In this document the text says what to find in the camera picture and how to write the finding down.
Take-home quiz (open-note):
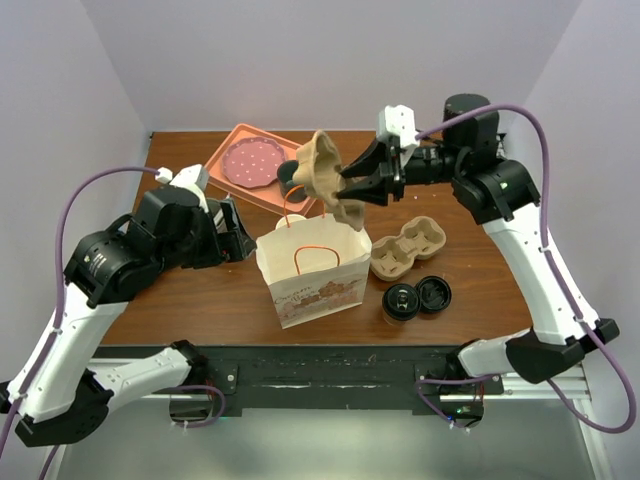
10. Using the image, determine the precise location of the black plastic cup lid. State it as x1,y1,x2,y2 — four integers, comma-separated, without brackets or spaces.
381,283,421,325

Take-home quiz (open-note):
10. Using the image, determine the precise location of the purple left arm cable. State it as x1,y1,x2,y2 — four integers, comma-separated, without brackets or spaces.
0,167,226,480

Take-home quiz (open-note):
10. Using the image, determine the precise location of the dark green mug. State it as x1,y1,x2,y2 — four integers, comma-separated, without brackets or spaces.
277,160,307,203

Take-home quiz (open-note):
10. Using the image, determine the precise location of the pink polka dot plate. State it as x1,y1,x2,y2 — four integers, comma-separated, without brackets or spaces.
221,137,287,189

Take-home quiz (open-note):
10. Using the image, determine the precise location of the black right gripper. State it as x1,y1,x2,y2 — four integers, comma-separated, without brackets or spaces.
338,132,465,205

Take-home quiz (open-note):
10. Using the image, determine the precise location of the beige pulp cup carrier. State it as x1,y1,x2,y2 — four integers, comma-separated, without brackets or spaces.
370,216,447,282

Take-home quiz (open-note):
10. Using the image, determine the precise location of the aluminium frame rail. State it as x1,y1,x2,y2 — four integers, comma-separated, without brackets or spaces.
427,367,615,479

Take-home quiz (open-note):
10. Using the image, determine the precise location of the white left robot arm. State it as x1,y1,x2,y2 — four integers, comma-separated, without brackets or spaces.
1,164,256,447

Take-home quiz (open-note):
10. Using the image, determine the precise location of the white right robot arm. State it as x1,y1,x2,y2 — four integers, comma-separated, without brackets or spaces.
337,94,620,393

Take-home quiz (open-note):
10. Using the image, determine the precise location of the cream paper gift bag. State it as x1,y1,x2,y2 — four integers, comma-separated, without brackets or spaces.
256,212,372,329

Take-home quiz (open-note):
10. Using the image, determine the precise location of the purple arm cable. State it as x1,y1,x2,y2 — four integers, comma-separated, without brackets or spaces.
0,167,226,480
414,103,637,434

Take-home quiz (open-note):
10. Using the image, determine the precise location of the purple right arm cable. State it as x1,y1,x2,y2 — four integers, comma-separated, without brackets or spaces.
414,103,637,434

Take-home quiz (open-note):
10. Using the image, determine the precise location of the black mounting base plate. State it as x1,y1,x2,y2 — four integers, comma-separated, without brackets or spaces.
148,343,505,419

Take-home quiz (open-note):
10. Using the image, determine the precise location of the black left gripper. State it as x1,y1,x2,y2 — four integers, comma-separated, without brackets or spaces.
157,196,257,273

